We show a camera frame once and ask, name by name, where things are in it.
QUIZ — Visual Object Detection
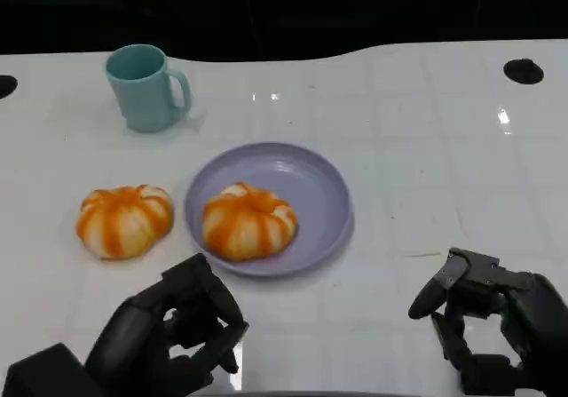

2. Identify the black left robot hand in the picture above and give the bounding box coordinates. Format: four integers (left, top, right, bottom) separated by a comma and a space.
83, 253, 249, 397

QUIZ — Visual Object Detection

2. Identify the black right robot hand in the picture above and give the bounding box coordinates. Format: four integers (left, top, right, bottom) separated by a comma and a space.
407, 248, 568, 397

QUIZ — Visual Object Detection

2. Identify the orange white toy bread roll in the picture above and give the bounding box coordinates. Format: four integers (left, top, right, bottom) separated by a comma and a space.
201, 181, 299, 263
75, 184, 175, 262

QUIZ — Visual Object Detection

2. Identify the pale green mug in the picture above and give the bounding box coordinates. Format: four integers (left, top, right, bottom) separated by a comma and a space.
105, 44, 193, 134

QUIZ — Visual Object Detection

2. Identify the lilac plate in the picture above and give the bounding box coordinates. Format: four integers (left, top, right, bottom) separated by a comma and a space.
184, 141, 355, 278

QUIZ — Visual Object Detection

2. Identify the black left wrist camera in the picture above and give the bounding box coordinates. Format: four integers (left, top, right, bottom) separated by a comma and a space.
0, 343, 104, 397

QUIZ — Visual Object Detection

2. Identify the black table cable hole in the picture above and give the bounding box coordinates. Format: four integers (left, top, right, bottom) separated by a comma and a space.
0, 75, 19, 101
502, 58, 545, 86

